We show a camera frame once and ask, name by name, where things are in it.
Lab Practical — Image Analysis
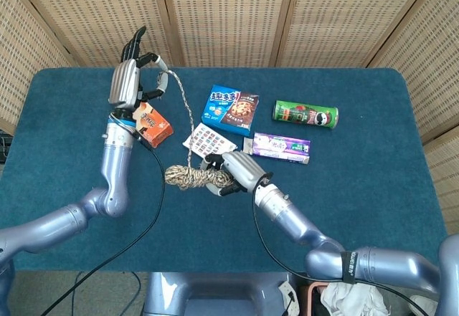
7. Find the white floor object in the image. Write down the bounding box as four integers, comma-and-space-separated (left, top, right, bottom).
411, 295, 437, 316

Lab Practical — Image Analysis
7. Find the blue floor cable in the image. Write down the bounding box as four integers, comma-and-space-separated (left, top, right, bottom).
129, 272, 143, 306

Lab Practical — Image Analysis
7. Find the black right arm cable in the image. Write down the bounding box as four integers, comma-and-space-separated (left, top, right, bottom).
252, 172, 430, 316

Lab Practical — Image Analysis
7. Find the white packet with coloured squares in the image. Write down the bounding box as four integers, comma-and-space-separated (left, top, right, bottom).
182, 122, 238, 163

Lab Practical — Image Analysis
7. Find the white power strip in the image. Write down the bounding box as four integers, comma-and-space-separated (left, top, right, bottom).
278, 280, 301, 316

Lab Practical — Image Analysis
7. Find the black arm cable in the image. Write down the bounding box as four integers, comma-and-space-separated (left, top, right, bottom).
252, 172, 430, 316
41, 140, 166, 316

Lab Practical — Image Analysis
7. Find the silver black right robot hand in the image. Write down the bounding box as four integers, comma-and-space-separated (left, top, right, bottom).
199, 150, 274, 197

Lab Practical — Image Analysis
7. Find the purple toothpaste box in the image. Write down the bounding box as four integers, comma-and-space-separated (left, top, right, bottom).
252, 132, 311, 166

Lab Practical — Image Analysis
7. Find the beige braided rope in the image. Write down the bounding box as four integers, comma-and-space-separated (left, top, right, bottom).
164, 67, 234, 191

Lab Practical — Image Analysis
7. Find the orange biscuit box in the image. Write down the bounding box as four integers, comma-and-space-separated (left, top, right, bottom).
132, 101, 174, 149

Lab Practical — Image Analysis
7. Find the blue-grey robot torso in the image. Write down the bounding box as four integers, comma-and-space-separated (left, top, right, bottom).
142, 272, 301, 316

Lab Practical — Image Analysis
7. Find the green Pringles can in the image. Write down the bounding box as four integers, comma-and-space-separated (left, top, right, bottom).
272, 100, 340, 130

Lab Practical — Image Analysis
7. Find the blue brown cookie box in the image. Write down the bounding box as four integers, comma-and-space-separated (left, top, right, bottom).
201, 84, 260, 138

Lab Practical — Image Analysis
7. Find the black device beside table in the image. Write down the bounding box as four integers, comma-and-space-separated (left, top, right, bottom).
0, 135, 14, 163

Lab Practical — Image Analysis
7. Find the black velcro strap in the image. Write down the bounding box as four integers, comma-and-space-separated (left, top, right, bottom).
340, 250, 356, 283

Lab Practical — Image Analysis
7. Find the bamboo folding screen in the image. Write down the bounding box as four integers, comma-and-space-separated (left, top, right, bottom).
0, 0, 459, 238

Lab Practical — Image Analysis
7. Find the pink stool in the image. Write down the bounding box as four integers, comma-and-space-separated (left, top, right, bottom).
307, 282, 329, 316

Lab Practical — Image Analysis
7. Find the white crumpled cloth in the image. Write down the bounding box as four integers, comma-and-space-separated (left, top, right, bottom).
320, 280, 390, 316

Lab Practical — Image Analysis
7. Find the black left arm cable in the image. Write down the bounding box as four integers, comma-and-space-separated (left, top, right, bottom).
41, 140, 166, 316

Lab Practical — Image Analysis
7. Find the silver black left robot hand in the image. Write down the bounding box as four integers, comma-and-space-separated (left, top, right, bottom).
108, 25, 169, 111

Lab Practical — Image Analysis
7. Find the black floor cable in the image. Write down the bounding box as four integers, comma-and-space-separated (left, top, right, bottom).
70, 272, 87, 316

